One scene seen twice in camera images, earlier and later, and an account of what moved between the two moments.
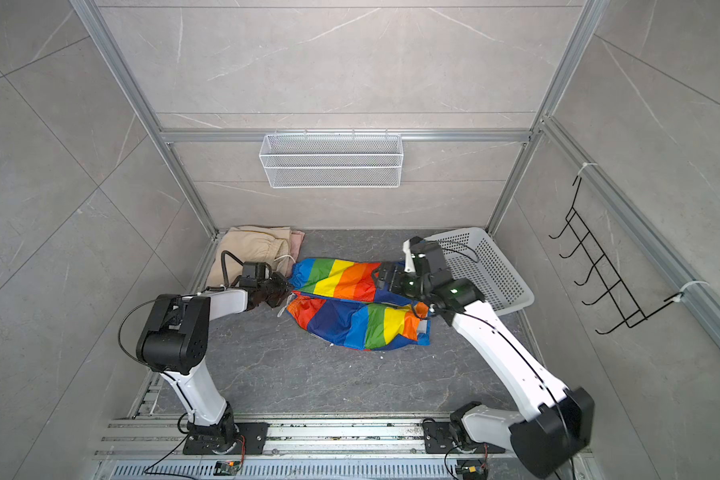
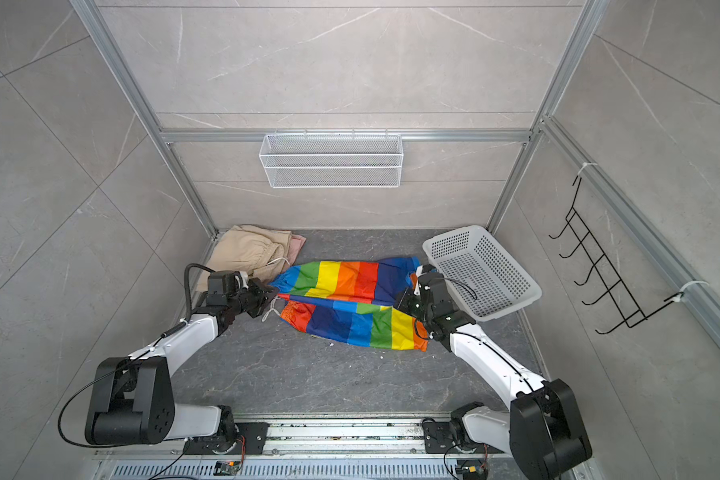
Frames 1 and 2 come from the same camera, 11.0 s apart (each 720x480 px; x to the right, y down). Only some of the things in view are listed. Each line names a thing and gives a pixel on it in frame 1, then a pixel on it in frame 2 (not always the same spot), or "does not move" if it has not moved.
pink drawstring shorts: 296,242 does not move
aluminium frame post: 110,50 does not move
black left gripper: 285,288 → 262,295
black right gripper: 398,285 → 403,300
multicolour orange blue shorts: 337,301 does not move
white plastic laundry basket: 470,253 does not move
